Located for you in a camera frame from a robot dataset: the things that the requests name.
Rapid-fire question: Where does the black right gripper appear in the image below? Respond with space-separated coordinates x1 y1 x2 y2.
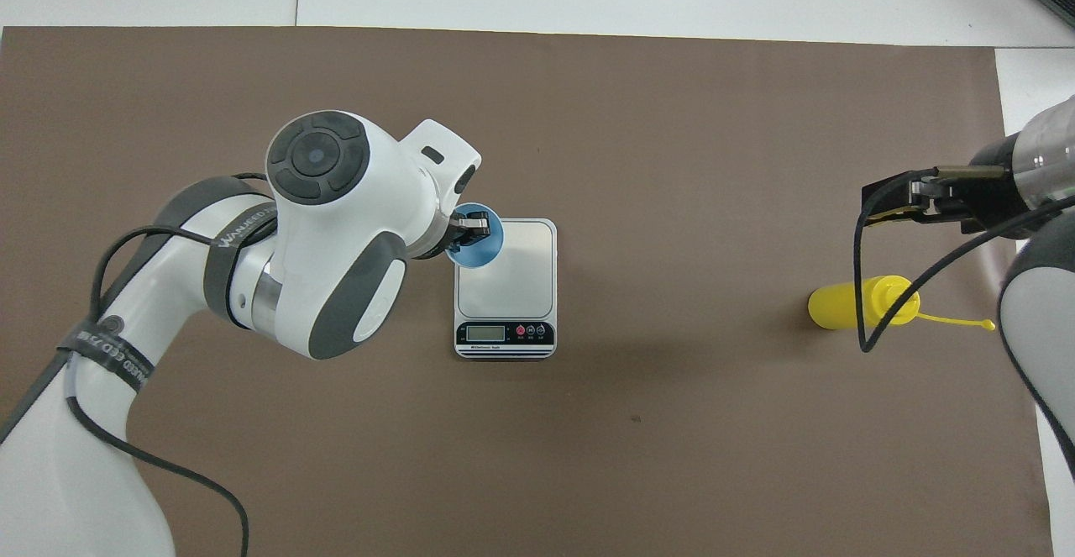
862 139 1030 235

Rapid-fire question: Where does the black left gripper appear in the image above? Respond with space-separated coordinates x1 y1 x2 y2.
409 213 491 260

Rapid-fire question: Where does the light blue plastic cup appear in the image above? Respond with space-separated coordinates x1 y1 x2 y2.
443 202 505 269

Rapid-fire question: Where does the yellow squeeze bottle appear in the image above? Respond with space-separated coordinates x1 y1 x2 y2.
808 275 997 333

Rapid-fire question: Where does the silver digital kitchen scale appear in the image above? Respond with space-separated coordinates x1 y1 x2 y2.
454 218 558 360

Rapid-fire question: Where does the brown paper table mat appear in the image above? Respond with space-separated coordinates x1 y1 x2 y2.
0 26 1055 557

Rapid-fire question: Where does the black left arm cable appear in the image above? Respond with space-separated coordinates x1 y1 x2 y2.
0 172 278 557

